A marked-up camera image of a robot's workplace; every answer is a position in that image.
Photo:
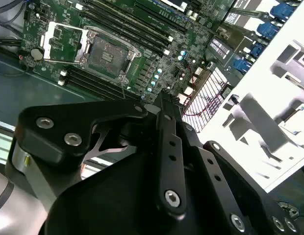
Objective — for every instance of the metal socket cover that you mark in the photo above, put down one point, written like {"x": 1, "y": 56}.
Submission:
{"x": 49, "y": 30}

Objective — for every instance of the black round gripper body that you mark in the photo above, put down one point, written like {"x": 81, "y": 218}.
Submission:
{"x": 105, "y": 208}

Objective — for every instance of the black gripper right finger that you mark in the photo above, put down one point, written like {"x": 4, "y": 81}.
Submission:
{"x": 215, "y": 176}

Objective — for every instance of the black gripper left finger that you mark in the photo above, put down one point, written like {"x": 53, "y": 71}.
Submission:
{"x": 56, "y": 117}

